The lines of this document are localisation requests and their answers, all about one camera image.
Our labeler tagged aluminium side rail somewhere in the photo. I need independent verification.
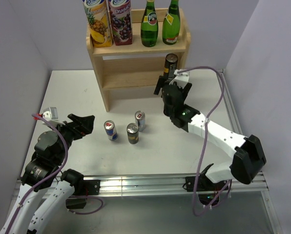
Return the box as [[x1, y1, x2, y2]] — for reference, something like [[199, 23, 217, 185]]
[[215, 69, 255, 173]]

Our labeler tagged black gold can front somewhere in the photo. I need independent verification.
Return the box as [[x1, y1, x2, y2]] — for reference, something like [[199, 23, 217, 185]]
[[126, 123, 139, 144]]

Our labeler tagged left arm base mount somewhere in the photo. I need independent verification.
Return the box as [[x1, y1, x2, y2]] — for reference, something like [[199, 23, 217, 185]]
[[65, 179, 101, 210]]

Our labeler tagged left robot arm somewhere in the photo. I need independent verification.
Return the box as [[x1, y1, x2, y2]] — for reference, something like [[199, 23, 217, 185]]
[[0, 111, 95, 234]]

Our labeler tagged grape juice carton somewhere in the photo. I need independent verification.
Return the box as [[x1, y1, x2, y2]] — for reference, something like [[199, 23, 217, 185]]
[[108, 0, 133, 46]]

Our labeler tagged blue silver energy drink can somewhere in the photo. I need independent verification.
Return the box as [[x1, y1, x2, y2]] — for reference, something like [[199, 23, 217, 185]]
[[104, 120, 118, 141]]

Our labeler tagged small round green bottle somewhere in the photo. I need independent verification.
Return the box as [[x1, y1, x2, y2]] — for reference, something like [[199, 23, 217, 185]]
[[141, 0, 158, 47]]

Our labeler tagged pineapple juice carton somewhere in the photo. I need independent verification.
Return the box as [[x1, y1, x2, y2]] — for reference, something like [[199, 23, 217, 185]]
[[83, 0, 112, 48]]

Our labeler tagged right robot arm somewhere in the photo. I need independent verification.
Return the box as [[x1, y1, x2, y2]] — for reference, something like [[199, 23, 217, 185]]
[[154, 73, 267, 190]]

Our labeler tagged wooden two-tier shelf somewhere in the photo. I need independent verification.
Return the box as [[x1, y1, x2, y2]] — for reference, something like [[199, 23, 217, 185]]
[[86, 9, 191, 111]]

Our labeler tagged tall green glass bottle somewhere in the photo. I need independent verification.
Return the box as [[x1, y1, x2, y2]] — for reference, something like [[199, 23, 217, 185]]
[[162, 0, 181, 45]]

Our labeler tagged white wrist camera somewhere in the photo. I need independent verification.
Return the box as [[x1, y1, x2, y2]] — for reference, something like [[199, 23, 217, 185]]
[[169, 69, 190, 89], [32, 107, 60, 126]]

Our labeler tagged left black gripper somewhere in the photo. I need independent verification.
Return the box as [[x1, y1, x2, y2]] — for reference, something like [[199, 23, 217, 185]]
[[48, 113, 94, 163]]

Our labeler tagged aluminium front rail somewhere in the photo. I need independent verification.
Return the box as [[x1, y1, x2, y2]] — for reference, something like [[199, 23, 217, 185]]
[[84, 172, 269, 197]]

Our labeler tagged silver slim can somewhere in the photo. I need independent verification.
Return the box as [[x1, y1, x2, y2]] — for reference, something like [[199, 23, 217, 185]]
[[135, 111, 146, 132]]

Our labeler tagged black gold can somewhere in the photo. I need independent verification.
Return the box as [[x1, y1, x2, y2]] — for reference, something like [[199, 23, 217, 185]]
[[164, 53, 178, 80], [126, 123, 139, 144]]

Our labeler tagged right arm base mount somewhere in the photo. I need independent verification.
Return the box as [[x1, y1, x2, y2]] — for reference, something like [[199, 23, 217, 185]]
[[183, 176, 227, 205]]

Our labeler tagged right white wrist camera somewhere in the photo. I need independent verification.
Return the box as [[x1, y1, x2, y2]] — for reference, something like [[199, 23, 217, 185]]
[[169, 69, 190, 89]]

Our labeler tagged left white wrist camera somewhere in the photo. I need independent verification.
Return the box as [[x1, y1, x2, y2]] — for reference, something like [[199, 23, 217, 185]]
[[32, 107, 60, 126]]

